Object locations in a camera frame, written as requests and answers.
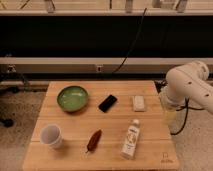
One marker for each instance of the green ceramic bowl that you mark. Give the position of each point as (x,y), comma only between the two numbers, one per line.
(72,98)

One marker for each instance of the black rectangular phone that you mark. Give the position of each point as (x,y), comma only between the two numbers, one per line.
(107,103)

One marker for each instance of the white paper cup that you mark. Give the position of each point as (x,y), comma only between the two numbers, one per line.
(51,135)

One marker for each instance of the white labelled bottle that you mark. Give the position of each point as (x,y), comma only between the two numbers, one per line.
(130,142)

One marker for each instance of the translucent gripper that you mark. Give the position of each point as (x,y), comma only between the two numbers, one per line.
(170,102)

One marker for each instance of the black chair base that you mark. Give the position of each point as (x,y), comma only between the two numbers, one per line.
(14,89)

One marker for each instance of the white rectangular block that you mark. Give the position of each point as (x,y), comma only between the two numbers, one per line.
(138,103)

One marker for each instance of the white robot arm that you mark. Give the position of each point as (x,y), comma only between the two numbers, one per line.
(186,81)

